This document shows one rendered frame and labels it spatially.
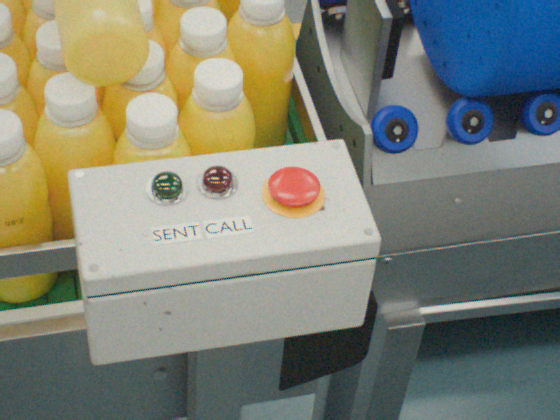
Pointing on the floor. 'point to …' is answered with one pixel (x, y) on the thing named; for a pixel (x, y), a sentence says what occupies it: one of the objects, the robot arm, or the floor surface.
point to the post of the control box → (216, 383)
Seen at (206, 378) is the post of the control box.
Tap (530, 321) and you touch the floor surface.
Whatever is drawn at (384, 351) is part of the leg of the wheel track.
